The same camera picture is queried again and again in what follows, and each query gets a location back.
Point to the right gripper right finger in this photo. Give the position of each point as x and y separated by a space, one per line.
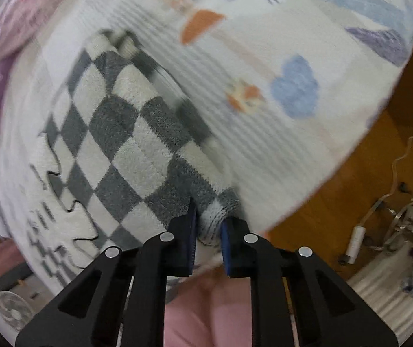
296 298

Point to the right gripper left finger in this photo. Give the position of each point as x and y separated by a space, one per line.
119 299

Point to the grey white checkered cardigan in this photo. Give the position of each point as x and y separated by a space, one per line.
122 153

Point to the white floor fan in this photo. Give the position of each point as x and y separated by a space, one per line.
15 310

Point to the white power strip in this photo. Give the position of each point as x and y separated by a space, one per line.
355 243

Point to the patterned white bed sheet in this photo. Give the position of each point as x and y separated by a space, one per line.
286 87

